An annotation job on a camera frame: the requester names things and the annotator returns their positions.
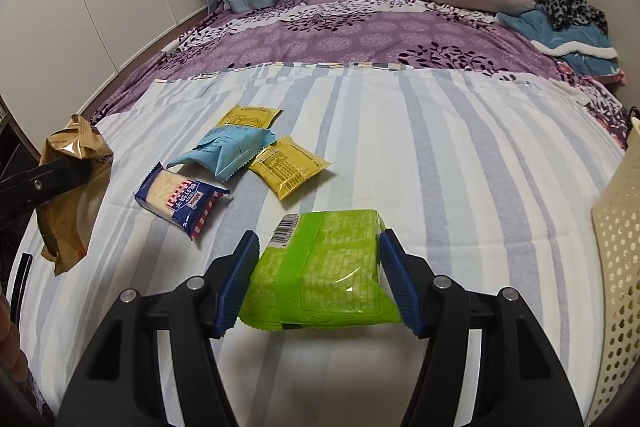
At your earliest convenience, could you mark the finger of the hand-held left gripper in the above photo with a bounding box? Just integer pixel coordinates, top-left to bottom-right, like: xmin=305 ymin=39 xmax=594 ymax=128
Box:
xmin=0 ymin=155 xmax=96 ymax=220

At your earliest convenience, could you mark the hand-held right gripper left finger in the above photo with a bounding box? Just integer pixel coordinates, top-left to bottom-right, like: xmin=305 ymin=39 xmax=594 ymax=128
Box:
xmin=55 ymin=231 xmax=261 ymax=427

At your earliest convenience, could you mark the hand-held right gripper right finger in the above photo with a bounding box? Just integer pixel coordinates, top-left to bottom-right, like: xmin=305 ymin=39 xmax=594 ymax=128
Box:
xmin=378 ymin=229 xmax=586 ymax=427

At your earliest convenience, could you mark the gold foil snack packet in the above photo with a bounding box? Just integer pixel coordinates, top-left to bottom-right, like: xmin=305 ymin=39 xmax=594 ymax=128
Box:
xmin=40 ymin=114 xmax=115 ymax=277

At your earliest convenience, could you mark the large green snack packet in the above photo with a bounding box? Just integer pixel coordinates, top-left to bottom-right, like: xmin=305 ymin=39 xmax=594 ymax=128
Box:
xmin=239 ymin=208 xmax=403 ymax=332

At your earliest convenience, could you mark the blue striped cracker packet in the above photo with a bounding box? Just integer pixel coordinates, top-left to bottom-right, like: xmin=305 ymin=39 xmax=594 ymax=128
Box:
xmin=134 ymin=162 xmax=231 ymax=241

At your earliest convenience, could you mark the small yellow snack packet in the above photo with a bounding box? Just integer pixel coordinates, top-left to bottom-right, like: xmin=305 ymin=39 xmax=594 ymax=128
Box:
xmin=248 ymin=135 xmax=334 ymax=201
xmin=216 ymin=104 xmax=283 ymax=130

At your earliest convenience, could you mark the light blue snack packet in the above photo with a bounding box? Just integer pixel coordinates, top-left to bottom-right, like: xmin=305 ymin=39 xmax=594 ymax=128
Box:
xmin=167 ymin=124 xmax=277 ymax=182

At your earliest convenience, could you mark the cream perforated plastic basket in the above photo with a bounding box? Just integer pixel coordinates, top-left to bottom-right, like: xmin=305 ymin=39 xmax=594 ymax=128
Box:
xmin=591 ymin=117 xmax=640 ymax=427

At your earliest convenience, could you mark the person's left hand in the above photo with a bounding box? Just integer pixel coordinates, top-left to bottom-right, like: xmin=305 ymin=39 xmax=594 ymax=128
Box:
xmin=0 ymin=294 xmax=30 ymax=380

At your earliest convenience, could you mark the striped bed sheet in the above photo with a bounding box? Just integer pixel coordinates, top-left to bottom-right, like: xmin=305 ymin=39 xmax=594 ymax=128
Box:
xmin=0 ymin=62 xmax=626 ymax=427

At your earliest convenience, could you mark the purple floral bed cover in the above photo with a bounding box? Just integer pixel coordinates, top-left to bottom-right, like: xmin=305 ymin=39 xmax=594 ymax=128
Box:
xmin=75 ymin=0 xmax=628 ymax=148

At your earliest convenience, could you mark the teal fleece blanket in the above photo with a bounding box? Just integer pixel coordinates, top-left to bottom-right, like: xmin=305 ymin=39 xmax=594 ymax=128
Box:
xmin=497 ymin=4 xmax=621 ymax=78

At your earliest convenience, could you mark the leopard print cloth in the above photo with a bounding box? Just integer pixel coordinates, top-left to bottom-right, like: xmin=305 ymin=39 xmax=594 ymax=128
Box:
xmin=540 ymin=0 xmax=608 ymax=32

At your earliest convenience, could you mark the black strap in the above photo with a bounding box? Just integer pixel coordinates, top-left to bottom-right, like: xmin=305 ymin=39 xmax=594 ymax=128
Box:
xmin=9 ymin=252 xmax=33 ymax=325

